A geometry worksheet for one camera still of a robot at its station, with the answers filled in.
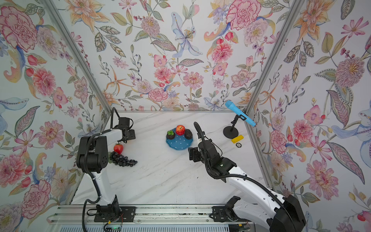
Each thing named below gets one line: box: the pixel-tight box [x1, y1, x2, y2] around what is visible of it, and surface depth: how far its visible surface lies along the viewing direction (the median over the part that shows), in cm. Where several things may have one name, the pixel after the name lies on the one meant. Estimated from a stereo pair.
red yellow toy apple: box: [175, 124, 186, 136], surface depth 105 cm
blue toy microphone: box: [225, 100, 257, 128], surface depth 92 cm
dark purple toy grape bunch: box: [108, 150, 138, 168], surface depth 92 cm
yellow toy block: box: [230, 134, 244, 144], surface depth 106 cm
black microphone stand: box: [222, 114, 247, 139], surface depth 109 cm
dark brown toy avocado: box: [184, 129, 193, 140], surface depth 103 cm
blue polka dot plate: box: [165, 128, 194, 151], surface depth 103 cm
